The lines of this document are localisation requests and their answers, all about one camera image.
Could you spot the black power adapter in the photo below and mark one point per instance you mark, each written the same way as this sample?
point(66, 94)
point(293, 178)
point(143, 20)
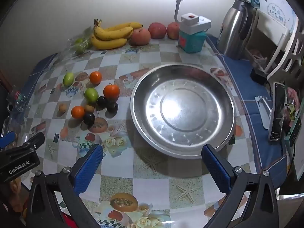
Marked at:
point(258, 76)

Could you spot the brown wooden frame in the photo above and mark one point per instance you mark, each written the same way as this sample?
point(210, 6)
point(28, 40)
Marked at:
point(4, 82)

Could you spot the white printed paper sign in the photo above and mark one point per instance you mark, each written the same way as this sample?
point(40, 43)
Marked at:
point(277, 9)

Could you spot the orange tangerine with stem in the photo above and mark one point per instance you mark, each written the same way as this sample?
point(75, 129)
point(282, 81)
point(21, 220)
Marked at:
point(111, 92)

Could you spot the green jujube fruit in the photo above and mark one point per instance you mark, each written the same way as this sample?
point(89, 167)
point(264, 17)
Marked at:
point(68, 79)
point(91, 95)

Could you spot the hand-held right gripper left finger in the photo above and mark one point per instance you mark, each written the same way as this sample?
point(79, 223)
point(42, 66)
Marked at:
point(89, 168)

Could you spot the colourful printed packet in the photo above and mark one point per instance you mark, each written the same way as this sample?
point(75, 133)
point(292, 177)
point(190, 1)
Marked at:
point(291, 99)

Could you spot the teal plastic box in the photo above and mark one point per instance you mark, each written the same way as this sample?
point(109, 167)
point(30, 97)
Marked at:
point(192, 41)

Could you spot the pile of small green jujubes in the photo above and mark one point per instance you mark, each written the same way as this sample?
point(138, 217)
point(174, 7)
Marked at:
point(79, 48)

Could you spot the yellow banana bunch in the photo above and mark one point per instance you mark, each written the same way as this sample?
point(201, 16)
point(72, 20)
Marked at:
point(111, 34)

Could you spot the metal phone stand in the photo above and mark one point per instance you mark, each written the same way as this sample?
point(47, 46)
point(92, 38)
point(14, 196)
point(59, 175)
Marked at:
point(263, 109)

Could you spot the clear glass cup red label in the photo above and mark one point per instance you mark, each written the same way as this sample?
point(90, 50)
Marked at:
point(17, 98)

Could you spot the red apple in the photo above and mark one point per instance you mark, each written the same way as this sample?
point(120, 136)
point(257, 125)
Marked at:
point(157, 30)
point(172, 30)
point(139, 37)

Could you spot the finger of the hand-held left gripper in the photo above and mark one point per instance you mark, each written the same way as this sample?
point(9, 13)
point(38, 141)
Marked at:
point(30, 141)
point(7, 140)

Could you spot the printed checkered tablecloth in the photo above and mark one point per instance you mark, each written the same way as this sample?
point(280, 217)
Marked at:
point(154, 180)

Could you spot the stainless steel thermos jug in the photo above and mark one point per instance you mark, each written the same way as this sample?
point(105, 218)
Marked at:
point(234, 28)

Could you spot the smartphone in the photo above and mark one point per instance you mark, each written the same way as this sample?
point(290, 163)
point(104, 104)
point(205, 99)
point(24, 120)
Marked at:
point(276, 111)

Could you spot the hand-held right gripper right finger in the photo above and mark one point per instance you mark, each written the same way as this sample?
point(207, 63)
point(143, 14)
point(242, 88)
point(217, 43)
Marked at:
point(216, 171)

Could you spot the stainless steel basin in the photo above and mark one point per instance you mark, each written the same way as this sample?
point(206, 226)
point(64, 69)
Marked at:
point(182, 109)

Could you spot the brown longan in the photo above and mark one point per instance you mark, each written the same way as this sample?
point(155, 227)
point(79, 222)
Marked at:
point(62, 107)
point(89, 108)

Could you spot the bag of green fruit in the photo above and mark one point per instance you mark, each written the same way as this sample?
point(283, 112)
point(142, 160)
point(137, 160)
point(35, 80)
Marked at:
point(71, 49)

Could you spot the white shelf unit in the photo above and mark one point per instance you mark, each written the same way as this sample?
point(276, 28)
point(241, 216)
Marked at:
point(282, 47)

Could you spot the dark plum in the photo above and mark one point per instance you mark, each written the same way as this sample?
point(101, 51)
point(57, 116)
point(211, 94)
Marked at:
point(102, 101)
point(89, 119)
point(112, 107)

